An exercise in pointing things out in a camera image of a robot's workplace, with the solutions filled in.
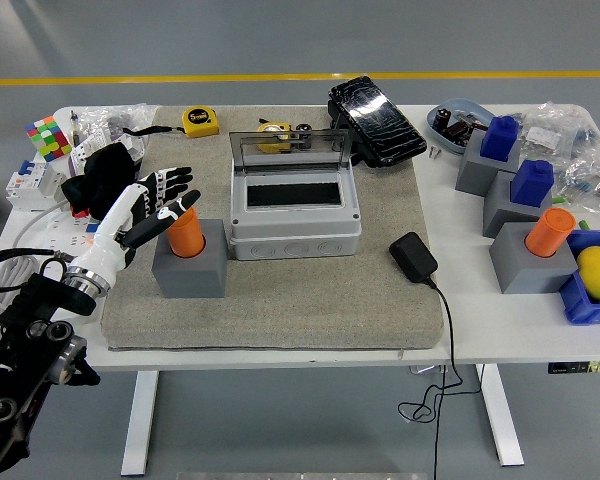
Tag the yellow tape measure chrome face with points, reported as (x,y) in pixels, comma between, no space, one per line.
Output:
(275,127)

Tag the black cloth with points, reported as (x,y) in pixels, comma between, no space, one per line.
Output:
(105,175)

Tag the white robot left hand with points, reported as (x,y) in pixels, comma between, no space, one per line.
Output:
(105,235)

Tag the grey-brown mat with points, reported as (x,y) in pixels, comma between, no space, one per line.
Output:
(280,310)

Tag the small black capacitor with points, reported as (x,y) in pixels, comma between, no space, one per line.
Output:
(442,117)

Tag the black power adapter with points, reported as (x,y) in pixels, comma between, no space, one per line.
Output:
(412,257)

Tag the smoked transparent box lid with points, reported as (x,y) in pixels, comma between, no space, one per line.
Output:
(290,157)

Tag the clear bag of parts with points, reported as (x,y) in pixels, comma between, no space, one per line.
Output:
(555,130)
(595,180)

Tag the brown electronic components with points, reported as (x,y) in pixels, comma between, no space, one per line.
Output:
(460,131)

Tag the large colourful puzzle cube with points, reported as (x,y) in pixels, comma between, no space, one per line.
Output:
(47,139)

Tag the black table control panel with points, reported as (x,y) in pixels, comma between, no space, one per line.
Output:
(580,368)

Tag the grey block with round hole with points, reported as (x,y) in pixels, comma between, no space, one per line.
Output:
(525,270)
(190,277)

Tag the white power strip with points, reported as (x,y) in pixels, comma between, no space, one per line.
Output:
(60,235)

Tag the light blue dish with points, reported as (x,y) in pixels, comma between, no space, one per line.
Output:
(440,134)

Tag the blue square peg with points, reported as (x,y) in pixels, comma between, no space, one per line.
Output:
(530,185)
(500,142)

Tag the black cracked case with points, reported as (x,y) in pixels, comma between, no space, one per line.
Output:
(380,125)

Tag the yellow tape measure black label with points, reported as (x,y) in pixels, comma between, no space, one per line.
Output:
(200,122)

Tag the white table leg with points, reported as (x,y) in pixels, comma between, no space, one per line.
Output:
(502,420)
(140,425)

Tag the grey block with square hole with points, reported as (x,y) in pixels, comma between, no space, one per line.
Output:
(500,210)
(472,170)

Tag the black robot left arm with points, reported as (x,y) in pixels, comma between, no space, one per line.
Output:
(10,400)

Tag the white circuit breaker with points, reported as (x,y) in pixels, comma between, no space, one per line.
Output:
(30,187)

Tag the silver pen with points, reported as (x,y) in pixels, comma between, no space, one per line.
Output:
(73,127)

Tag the blue plastic bin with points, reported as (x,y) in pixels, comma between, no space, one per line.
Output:
(580,300)

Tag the grey plastic junction box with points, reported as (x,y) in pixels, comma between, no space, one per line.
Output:
(295,235)

